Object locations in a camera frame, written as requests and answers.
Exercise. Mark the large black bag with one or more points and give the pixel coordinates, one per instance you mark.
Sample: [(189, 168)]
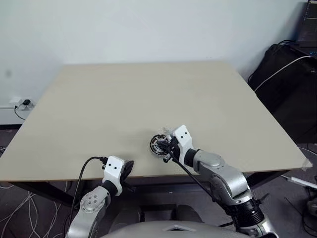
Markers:
[(292, 99)]

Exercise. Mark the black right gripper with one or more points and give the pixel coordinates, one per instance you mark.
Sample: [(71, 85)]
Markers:
[(175, 148)]

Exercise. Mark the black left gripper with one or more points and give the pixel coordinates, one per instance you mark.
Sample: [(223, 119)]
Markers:
[(125, 182)]

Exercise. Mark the black plug adapter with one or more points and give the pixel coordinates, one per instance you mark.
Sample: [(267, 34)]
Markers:
[(26, 102)]

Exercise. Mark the black table frame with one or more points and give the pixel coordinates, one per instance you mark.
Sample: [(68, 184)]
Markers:
[(49, 192)]

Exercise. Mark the white tape on table corner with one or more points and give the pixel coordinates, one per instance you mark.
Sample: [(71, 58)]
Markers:
[(308, 164)]

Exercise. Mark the black chair wheel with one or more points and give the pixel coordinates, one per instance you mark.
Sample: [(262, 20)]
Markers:
[(312, 207)]

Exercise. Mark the black ring wheel part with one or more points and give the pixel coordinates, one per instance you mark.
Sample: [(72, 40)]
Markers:
[(154, 143)]

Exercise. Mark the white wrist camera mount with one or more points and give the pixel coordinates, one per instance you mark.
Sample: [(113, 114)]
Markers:
[(183, 136), (114, 167)]

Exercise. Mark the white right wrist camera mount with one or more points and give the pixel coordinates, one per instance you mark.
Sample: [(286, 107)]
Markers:
[(183, 136)]

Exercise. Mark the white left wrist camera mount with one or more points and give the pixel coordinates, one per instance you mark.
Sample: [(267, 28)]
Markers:
[(114, 167)]

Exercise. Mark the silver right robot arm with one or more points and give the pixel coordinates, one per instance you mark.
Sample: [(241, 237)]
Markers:
[(223, 173)]

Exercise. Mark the white wall power outlet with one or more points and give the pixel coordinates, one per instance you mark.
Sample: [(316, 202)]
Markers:
[(15, 99)]

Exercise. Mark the white power strip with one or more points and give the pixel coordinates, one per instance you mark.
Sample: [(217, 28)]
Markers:
[(299, 181)]

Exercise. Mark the grey robot torso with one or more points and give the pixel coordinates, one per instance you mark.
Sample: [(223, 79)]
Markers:
[(173, 229)]

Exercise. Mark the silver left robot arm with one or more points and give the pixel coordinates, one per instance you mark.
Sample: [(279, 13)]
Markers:
[(86, 208)]

